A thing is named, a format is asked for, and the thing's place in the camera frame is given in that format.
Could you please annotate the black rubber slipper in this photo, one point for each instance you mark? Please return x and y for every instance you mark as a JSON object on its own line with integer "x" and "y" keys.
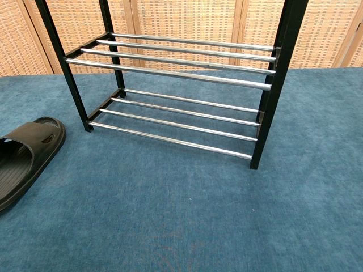
{"x": 34, "y": 147}

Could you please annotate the black shoe rack chrome bars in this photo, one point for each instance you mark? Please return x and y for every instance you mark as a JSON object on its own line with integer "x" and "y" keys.
{"x": 279, "y": 85}

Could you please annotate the blue carpet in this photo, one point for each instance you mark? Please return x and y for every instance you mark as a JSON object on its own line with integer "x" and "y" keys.
{"x": 170, "y": 212}

